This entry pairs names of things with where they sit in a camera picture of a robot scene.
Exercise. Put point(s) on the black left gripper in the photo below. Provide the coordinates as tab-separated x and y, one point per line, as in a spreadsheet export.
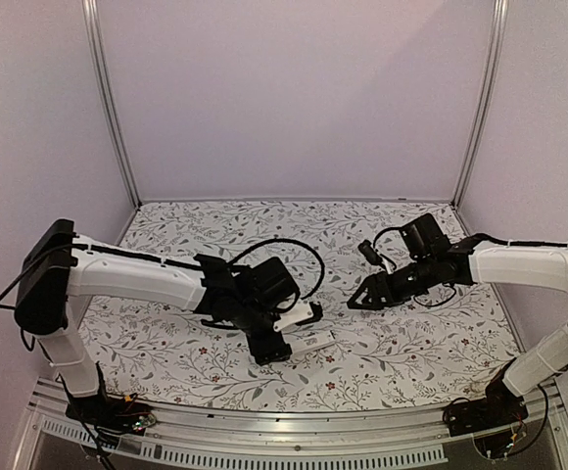
269	352

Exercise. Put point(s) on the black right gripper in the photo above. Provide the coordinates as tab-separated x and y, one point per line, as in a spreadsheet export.
387	285

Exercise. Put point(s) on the white remote control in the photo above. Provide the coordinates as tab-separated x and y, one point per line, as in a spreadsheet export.
312	343

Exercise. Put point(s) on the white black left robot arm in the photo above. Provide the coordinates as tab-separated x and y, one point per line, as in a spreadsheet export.
63	265

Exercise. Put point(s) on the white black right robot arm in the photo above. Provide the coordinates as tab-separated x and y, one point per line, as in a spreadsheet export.
479	258

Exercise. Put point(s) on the floral patterned table mat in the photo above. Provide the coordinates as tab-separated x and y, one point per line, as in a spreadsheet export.
447	345

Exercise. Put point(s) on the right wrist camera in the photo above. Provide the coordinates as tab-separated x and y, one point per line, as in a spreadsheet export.
373	257

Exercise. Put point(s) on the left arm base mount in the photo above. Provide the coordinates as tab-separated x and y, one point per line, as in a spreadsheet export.
111	415

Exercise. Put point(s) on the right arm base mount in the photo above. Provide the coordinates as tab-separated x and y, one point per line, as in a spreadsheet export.
498	407

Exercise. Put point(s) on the front aluminium rail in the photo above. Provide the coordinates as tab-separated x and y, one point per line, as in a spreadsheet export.
190	437

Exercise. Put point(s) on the right aluminium frame post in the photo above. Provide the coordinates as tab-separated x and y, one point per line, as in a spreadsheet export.
485	97

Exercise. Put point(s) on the aluminium frame post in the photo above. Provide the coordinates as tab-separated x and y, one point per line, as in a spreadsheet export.
102	73
485	97

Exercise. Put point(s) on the left aluminium frame post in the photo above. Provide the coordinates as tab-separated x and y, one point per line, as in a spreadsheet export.
102	73

